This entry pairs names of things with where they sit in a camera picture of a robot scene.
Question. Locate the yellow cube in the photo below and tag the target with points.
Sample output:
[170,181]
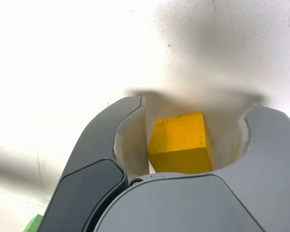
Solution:
[181,140]

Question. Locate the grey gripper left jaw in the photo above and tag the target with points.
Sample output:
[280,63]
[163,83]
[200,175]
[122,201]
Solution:
[91,174]

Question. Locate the green cube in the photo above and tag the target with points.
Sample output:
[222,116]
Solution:
[33,224]

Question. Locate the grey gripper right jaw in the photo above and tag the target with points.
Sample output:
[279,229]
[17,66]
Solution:
[195,205]

